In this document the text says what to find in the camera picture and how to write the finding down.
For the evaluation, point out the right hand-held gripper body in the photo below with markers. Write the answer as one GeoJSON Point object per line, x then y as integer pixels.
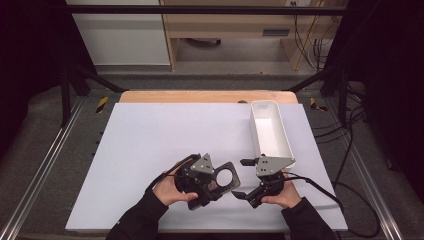
{"type": "Point", "coordinates": [270, 165]}

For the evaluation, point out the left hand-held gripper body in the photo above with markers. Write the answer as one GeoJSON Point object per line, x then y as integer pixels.
{"type": "Point", "coordinates": [196, 180]}

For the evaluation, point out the dark metal bracket plate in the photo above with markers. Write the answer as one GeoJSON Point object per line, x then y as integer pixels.
{"type": "Point", "coordinates": [235, 181]}

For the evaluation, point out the white plastic bin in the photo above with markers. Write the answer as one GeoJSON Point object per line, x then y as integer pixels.
{"type": "Point", "coordinates": [270, 133]}

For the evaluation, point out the person's left hand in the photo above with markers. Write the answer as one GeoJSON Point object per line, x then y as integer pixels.
{"type": "Point", "coordinates": [168, 190]}

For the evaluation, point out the person's right hand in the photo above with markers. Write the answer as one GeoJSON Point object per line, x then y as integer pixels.
{"type": "Point", "coordinates": [288, 196]}

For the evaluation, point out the white board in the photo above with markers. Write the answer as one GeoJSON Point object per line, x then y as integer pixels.
{"type": "Point", "coordinates": [160, 133]}

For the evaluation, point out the yellow black tape strip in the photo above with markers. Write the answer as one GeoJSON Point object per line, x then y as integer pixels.
{"type": "Point", "coordinates": [314, 105]}
{"type": "Point", "coordinates": [102, 104]}

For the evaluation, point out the wooden table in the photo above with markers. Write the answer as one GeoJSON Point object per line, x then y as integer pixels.
{"type": "Point", "coordinates": [200, 96]}

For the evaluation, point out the black object under desk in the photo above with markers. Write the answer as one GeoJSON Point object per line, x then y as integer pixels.
{"type": "Point", "coordinates": [203, 42]}

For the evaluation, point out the grey desk label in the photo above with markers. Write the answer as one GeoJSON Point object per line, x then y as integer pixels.
{"type": "Point", "coordinates": [276, 32]}

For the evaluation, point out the wooden desk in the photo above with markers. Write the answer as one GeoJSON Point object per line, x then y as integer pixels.
{"type": "Point", "coordinates": [233, 26]}

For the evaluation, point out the black curtain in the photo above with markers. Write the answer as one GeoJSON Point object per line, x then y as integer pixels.
{"type": "Point", "coordinates": [30, 66]}
{"type": "Point", "coordinates": [393, 83]}

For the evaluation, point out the white cabinet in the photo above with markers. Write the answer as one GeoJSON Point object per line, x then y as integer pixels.
{"type": "Point", "coordinates": [123, 40]}

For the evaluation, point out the black horizontal bar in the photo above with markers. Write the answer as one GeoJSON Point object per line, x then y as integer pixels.
{"type": "Point", "coordinates": [200, 10]}

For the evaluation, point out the black metal frame stand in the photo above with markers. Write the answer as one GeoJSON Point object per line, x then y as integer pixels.
{"type": "Point", "coordinates": [66, 100]}
{"type": "Point", "coordinates": [341, 96]}

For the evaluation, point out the aluminium rail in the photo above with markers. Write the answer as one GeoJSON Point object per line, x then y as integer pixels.
{"type": "Point", "coordinates": [373, 186]}
{"type": "Point", "coordinates": [43, 166]}

